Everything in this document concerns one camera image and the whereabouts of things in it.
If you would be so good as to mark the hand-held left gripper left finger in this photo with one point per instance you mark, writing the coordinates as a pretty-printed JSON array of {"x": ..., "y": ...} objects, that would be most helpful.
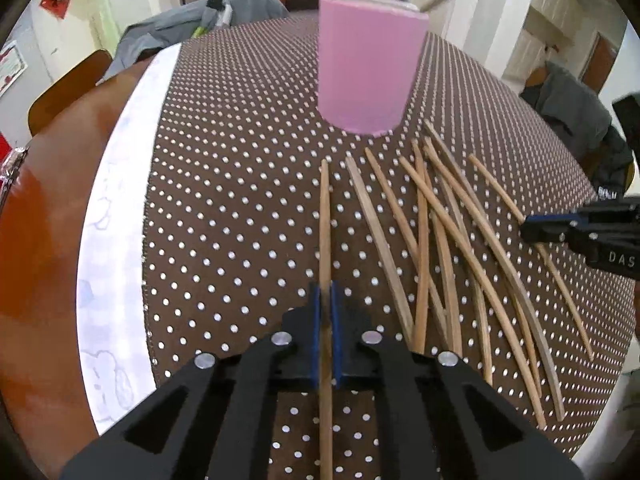
[{"x": 315, "y": 335}]

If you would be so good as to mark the brown door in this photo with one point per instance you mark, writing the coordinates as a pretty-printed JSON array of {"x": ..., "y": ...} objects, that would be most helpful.
[{"x": 600, "y": 62}]

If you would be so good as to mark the light green curtain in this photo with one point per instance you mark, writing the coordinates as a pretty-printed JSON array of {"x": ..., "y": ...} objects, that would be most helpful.
[{"x": 110, "y": 0}]

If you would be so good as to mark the wooden chair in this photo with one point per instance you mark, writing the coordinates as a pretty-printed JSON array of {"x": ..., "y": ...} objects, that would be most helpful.
[{"x": 65, "y": 90}]

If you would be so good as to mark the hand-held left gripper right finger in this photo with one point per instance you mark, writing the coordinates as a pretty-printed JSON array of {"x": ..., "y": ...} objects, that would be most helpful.
[{"x": 336, "y": 335}]

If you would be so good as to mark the white wall cabinet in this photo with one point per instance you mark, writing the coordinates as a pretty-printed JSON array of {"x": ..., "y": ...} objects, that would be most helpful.
[{"x": 547, "y": 15}]

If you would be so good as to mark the brown dotted table mat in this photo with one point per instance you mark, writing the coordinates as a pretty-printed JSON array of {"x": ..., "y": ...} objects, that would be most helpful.
[{"x": 240, "y": 185}]

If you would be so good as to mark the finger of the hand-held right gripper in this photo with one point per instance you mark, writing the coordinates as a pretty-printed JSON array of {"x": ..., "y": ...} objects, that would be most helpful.
[{"x": 547, "y": 232}]

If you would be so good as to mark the white printed table cloth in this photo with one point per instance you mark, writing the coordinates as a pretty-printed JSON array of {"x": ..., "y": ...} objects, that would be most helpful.
[{"x": 125, "y": 200}]

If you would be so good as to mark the bunch of wooden chopsticks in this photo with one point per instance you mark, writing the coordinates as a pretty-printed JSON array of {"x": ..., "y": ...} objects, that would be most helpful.
[{"x": 423, "y": 260}]

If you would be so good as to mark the dark grey jacket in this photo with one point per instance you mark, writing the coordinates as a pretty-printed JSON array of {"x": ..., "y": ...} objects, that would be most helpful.
[{"x": 570, "y": 105}]

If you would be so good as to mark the pink cup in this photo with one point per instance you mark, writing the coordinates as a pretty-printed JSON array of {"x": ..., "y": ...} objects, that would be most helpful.
[{"x": 370, "y": 70}]

